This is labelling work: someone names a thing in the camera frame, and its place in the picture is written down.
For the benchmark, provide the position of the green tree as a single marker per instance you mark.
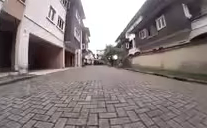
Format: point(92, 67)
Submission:
point(110, 51)

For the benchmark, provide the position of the grey brick paved road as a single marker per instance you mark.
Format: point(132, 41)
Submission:
point(104, 96)

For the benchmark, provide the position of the dark brown building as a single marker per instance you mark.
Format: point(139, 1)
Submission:
point(71, 23)

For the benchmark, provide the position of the brown building with white windows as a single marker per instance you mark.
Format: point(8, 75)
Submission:
point(164, 36)

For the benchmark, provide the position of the white and brown building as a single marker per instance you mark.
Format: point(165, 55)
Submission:
point(37, 16)

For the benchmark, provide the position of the grass strip with kerb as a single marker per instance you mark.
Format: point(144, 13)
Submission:
point(191, 76)

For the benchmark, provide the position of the grey concrete pavement with kerb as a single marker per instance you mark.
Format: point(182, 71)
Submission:
point(11, 78)

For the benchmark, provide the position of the beige boundary wall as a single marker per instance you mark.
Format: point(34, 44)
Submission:
point(177, 58)

